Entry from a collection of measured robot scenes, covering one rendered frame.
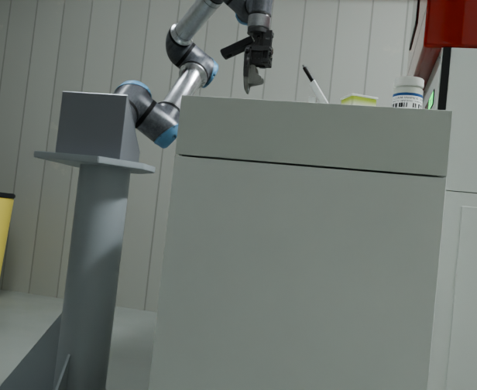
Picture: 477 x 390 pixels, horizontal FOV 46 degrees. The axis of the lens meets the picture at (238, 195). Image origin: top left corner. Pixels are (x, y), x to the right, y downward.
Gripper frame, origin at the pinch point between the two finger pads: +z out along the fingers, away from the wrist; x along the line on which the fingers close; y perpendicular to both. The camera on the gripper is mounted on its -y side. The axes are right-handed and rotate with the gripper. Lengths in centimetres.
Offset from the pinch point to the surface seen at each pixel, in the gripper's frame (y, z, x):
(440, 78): 59, -2, -15
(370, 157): 42, 26, -50
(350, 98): 35.6, 8.7, -32.6
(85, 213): -41, 46, -20
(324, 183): 32, 33, -50
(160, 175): -97, 18, 186
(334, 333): 38, 66, -50
